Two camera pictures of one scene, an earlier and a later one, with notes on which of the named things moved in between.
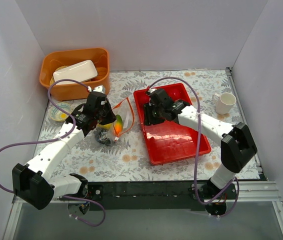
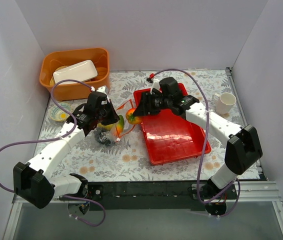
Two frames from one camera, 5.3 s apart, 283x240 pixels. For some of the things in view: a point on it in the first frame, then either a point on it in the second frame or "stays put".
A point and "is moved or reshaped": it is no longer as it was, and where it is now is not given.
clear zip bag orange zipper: x=125 y=119 is moved or reshaped
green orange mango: x=118 y=124 stays put
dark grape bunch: x=101 y=136 stays put
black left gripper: x=105 y=116 stays put
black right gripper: x=151 y=115 to x=147 y=103
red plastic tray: x=167 y=141 stays put
